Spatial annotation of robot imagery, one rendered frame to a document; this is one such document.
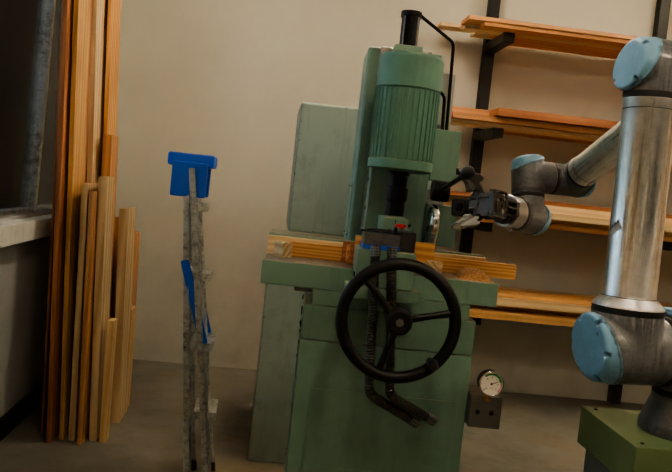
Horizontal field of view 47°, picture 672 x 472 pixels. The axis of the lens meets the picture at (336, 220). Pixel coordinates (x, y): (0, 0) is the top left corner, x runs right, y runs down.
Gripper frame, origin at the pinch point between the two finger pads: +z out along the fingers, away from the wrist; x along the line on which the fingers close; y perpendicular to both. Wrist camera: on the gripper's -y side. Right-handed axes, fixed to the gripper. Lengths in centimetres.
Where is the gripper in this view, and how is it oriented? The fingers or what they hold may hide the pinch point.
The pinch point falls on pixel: (451, 197)
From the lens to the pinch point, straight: 197.4
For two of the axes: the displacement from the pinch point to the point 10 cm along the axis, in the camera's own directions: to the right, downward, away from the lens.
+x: -1.0, 9.9, -1.3
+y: 6.8, -0.3, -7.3
